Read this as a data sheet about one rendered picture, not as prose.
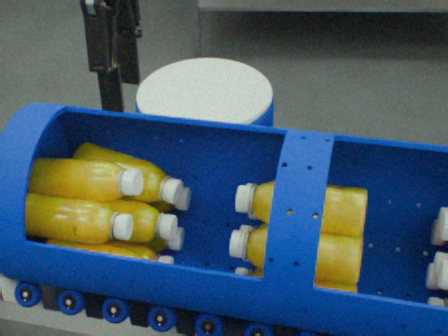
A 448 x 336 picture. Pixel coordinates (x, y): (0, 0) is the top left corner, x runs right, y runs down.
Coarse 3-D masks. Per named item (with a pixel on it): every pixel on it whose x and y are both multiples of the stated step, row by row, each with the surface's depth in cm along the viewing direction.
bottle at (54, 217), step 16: (32, 208) 103; (48, 208) 102; (64, 208) 102; (80, 208) 102; (96, 208) 102; (112, 208) 103; (32, 224) 103; (48, 224) 102; (64, 224) 101; (80, 224) 101; (96, 224) 101; (112, 224) 101; (64, 240) 104; (80, 240) 102; (96, 240) 102
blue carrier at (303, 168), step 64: (64, 128) 118; (128, 128) 114; (192, 128) 108; (256, 128) 99; (0, 192) 97; (192, 192) 118; (320, 192) 88; (384, 192) 109; (0, 256) 100; (64, 256) 97; (192, 256) 116; (384, 256) 111; (256, 320) 97; (320, 320) 91; (384, 320) 88
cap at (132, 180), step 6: (126, 174) 103; (132, 174) 102; (138, 174) 104; (126, 180) 102; (132, 180) 102; (138, 180) 104; (126, 186) 102; (132, 186) 102; (138, 186) 104; (126, 192) 103; (132, 192) 102; (138, 192) 104
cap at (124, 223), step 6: (120, 216) 102; (126, 216) 102; (132, 216) 103; (120, 222) 101; (126, 222) 101; (132, 222) 104; (114, 228) 101; (120, 228) 101; (126, 228) 101; (132, 228) 104; (120, 234) 101; (126, 234) 101
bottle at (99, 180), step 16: (48, 160) 108; (64, 160) 107; (80, 160) 106; (96, 160) 105; (32, 176) 107; (48, 176) 106; (64, 176) 105; (80, 176) 104; (96, 176) 103; (112, 176) 102; (32, 192) 108; (48, 192) 107; (64, 192) 105; (80, 192) 104; (96, 192) 103; (112, 192) 103
